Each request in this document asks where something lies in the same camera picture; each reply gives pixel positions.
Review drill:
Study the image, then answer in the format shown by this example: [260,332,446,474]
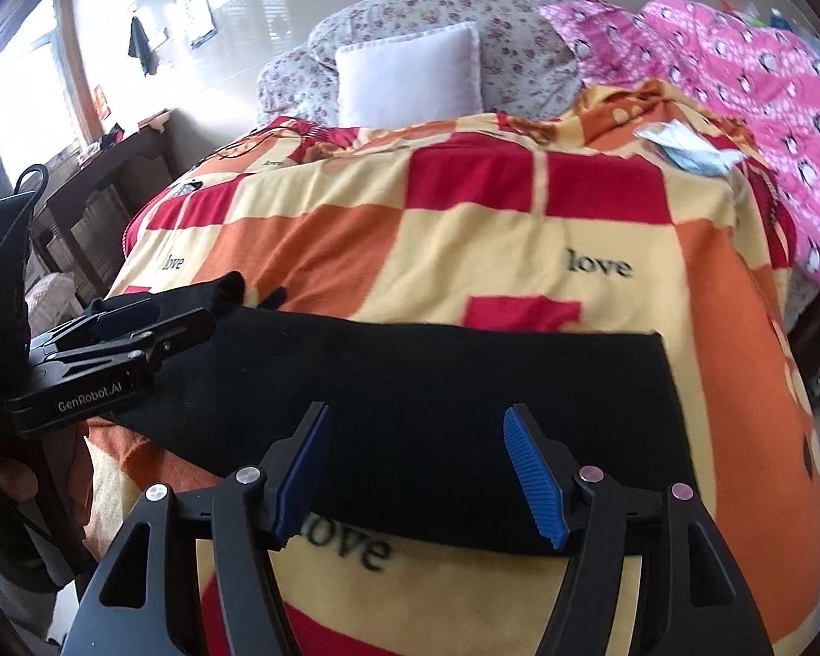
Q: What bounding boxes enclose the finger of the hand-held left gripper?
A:
[28,307,217,384]
[55,295,163,349]

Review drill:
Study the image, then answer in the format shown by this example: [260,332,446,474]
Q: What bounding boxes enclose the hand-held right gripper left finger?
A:
[72,402,333,656]

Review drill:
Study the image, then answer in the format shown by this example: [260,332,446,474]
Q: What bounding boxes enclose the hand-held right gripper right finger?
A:
[502,405,777,656]

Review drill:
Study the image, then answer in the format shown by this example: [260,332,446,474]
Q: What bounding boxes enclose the black pants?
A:
[106,272,699,558]

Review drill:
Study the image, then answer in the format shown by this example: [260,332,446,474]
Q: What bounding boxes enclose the person's left hand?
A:
[0,420,95,565]

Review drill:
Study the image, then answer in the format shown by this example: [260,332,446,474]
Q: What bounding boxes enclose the dark wooden desk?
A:
[31,108,179,305]

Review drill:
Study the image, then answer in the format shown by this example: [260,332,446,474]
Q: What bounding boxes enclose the red orange checkered blanket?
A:
[85,78,820,656]

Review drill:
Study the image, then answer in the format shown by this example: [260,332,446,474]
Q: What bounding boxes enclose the dark hanging garment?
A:
[127,15,160,78]

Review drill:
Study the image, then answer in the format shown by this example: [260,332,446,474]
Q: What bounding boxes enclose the white pillow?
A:
[335,22,483,130]

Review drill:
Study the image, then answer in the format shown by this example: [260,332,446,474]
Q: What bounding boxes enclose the light blue white cloth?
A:
[634,119,749,177]

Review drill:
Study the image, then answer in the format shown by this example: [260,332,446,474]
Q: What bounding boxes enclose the pink printed blanket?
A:
[536,0,820,308]

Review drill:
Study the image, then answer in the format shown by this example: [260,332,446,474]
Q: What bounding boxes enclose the floral quilt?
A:
[256,0,585,134]

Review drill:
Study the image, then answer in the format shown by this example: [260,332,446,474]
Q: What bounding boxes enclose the black cable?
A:
[217,119,329,160]

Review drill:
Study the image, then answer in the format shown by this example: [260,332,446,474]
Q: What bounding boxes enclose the white wall calendar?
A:
[176,0,218,45]

